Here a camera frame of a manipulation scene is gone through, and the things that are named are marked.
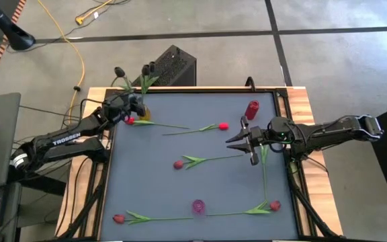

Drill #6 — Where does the dark red artificial tulip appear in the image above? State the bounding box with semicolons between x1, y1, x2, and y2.
206;200;282;217
173;153;245;171

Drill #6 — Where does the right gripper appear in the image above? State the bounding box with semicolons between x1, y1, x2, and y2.
225;116;272;166

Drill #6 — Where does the black stand leg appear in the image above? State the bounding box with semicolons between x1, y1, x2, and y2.
0;0;36;51

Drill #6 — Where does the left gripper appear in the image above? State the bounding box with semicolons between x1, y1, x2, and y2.
107;93;147;124

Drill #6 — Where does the pink ribbed glass vase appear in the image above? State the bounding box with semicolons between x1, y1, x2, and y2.
191;199;207;216

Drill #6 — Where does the red glass vase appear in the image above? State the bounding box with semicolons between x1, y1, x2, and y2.
244;99;260;121

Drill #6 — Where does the dark grey side desk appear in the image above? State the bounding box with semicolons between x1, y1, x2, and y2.
0;92;22;191

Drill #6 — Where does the black artificial tulip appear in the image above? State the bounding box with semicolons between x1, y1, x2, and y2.
110;66;137;102
139;63;153;105
144;60;161;102

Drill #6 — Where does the black mesh computer tower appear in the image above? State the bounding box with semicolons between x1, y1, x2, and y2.
132;44;198;87

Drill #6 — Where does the yellow power cable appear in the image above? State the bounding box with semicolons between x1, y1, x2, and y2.
37;0;114;124

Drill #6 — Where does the yellow glass vase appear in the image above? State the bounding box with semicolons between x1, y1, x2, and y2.
138;106;153;122

